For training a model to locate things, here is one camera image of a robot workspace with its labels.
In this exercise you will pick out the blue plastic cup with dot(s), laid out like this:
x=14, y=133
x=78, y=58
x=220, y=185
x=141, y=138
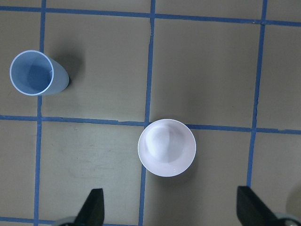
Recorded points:
x=33, y=73

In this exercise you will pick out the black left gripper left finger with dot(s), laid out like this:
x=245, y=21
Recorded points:
x=92, y=211

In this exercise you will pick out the white plastic cup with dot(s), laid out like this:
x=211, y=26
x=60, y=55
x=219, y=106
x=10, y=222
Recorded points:
x=166, y=148

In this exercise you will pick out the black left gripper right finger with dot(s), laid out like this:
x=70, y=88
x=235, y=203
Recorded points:
x=251, y=211

